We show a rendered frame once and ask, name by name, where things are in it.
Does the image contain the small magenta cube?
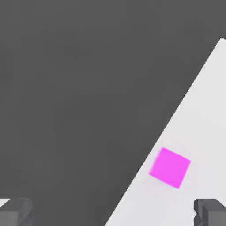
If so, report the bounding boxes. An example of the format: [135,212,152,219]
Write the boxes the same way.
[148,147,192,189]

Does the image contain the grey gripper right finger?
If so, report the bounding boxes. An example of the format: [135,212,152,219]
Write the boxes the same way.
[193,199,226,226]

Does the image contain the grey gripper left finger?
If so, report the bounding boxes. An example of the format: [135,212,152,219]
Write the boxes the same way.
[0,198,34,226]

